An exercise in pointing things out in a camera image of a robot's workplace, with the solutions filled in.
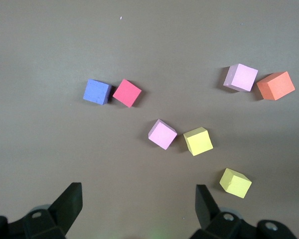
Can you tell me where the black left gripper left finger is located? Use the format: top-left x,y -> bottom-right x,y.
22,182 -> 83,239

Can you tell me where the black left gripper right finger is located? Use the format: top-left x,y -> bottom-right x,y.
189,184 -> 257,239

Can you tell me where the yellow foam cube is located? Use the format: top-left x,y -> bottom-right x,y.
219,167 -> 253,199
183,126 -> 214,157

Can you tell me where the pink foam cube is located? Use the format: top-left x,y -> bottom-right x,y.
223,63 -> 259,93
148,119 -> 178,150

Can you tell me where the orange foam cube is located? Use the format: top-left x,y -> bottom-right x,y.
256,71 -> 296,102

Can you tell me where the blue-violet foam cube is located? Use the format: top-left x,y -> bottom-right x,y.
83,79 -> 113,106

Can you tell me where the red foam cube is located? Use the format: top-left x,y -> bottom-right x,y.
112,78 -> 143,109

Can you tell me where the brown table cover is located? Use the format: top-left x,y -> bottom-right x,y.
0,0 -> 299,239

